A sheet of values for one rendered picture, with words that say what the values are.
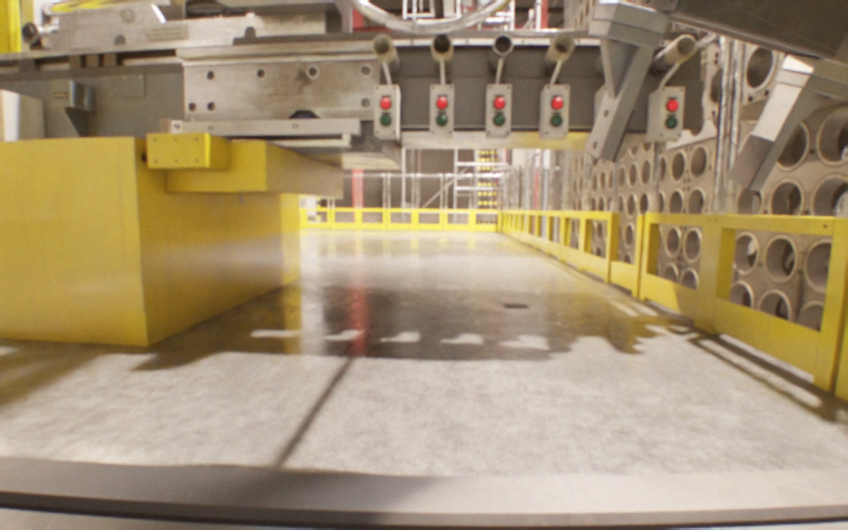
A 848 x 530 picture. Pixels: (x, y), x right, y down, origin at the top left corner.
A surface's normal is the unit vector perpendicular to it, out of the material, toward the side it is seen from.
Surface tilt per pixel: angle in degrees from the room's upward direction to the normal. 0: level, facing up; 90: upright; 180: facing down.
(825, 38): 113
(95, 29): 90
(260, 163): 90
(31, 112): 90
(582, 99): 90
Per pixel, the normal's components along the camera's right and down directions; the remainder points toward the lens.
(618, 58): 0.06, 0.51
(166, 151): -0.07, 0.13
